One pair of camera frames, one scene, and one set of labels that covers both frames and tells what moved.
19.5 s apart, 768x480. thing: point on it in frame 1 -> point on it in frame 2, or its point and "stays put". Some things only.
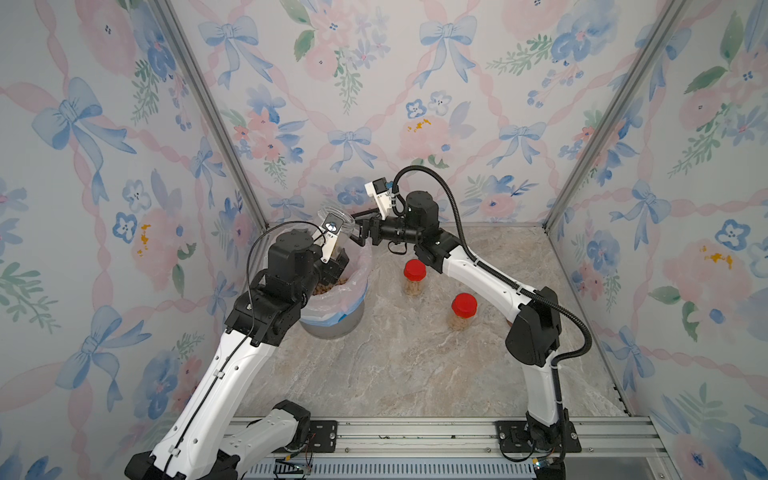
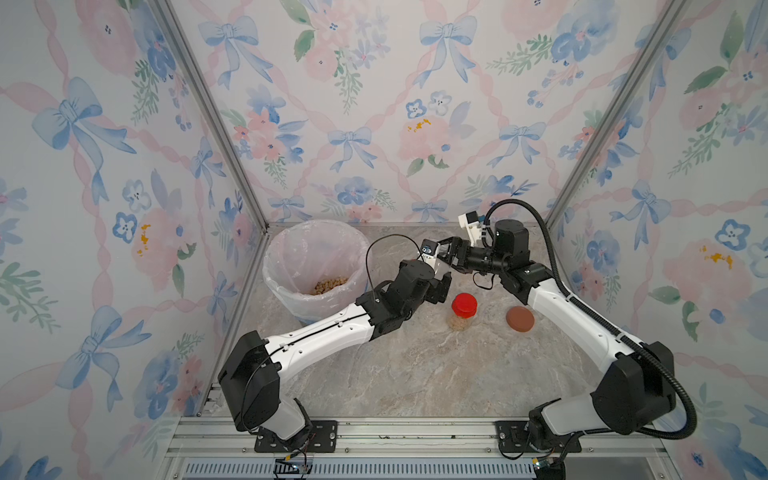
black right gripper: x=370 y=224 -> x=456 y=244
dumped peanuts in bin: x=323 y=288 stays put
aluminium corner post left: x=176 y=27 stays put
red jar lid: x=464 y=305 stays put
